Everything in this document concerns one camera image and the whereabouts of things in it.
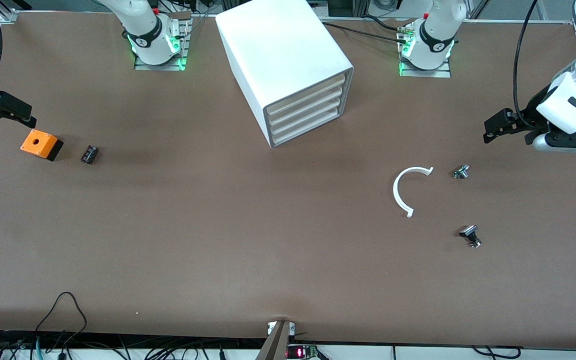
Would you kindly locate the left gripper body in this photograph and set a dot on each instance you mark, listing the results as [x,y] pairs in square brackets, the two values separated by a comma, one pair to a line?
[532,114]

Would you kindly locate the black silver switch part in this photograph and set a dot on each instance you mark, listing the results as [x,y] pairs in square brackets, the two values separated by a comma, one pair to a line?
[470,234]

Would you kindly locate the small silver green button part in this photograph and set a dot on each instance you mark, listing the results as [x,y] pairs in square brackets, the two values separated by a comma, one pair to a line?
[461,172]

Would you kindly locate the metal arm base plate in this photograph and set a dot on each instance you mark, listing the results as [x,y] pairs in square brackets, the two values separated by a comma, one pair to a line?
[425,73]
[160,64]

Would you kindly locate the red digit display module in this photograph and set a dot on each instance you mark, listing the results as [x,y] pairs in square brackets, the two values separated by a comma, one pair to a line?
[300,352]

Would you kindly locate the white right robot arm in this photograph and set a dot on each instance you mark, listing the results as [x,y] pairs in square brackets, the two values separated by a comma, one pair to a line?
[148,30]

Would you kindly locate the white curved plastic arc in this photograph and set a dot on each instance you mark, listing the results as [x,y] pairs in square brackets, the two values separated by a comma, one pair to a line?
[397,192]

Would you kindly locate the orange box with hole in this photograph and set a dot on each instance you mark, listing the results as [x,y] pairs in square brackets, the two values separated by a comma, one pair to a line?
[38,142]

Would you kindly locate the small black terminal block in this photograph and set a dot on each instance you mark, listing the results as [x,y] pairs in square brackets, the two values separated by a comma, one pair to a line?
[89,154]

